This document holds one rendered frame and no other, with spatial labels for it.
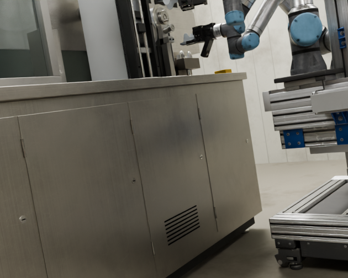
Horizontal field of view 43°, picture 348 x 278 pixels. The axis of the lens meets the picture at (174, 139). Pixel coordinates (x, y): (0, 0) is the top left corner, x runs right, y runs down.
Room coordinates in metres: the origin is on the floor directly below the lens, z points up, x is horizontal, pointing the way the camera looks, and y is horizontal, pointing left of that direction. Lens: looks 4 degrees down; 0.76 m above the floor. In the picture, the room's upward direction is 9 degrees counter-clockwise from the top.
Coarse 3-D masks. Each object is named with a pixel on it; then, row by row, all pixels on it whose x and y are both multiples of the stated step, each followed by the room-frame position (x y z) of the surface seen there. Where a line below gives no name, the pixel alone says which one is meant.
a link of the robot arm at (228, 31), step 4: (220, 24) 2.24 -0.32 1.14; (224, 24) 2.23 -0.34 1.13; (244, 24) 2.22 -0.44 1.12; (220, 28) 2.23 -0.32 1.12; (224, 28) 2.22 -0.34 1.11; (228, 28) 2.21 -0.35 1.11; (232, 28) 2.20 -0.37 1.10; (236, 28) 2.19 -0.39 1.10; (240, 28) 2.19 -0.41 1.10; (244, 28) 2.21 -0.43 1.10; (220, 32) 2.24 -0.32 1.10; (224, 32) 2.23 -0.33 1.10; (228, 32) 2.21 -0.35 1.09; (232, 32) 2.20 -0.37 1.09; (236, 32) 2.20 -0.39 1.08; (240, 32) 2.20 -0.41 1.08; (224, 36) 2.25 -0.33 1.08; (228, 36) 2.22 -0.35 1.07
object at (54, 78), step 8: (40, 0) 1.47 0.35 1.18; (40, 8) 1.47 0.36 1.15; (40, 16) 1.47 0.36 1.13; (48, 16) 1.48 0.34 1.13; (48, 24) 1.48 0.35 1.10; (48, 32) 1.47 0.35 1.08; (48, 40) 1.47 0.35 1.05; (48, 48) 1.47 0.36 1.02; (48, 56) 1.47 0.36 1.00; (56, 56) 1.49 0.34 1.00; (56, 64) 1.48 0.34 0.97; (56, 72) 1.48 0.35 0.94; (0, 80) 1.30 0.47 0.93; (8, 80) 1.33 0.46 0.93; (16, 80) 1.35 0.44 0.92; (24, 80) 1.37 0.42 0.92; (32, 80) 1.39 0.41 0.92; (40, 80) 1.42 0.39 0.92; (48, 80) 1.45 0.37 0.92; (56, 80) 1.47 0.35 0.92
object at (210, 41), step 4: (208, 36) 2.29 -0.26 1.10; (208, 40) 2.29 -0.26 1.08; (212, 40) 2.31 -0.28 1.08; (204, 44) 2.31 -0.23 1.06; (208, 44) 2.30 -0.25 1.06; (212, 44) 2.33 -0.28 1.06; (204, 48) 2.31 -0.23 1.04; (208, 48) 2.31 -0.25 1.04; (204, 52) 2.31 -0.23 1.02; (208, 52) 2.33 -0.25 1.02; (204, 56) 2.32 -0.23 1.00
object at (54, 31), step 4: (52, 32) 1.87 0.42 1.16; (56, 32) 1.88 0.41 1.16; (56, 36) 1.88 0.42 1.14; (56, 40) 1.88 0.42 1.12; (56, 44) 1.87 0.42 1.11; (56, 48) 1.87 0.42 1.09; (60, 48) 1.89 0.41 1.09; (56, 52) 1.87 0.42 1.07; (60, 52) 1.88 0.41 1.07; (60, 56) 1.88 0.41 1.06; (60, 60) 1.88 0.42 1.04; (60, 64) 1.87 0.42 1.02; (60, 68) 1.87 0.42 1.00; (60, 72) 1.87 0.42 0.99; (64, 72) 1.89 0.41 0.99; (60, 76) 1.87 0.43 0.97; (64, 76) 1.88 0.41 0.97; (64, 80) 1.88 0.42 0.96
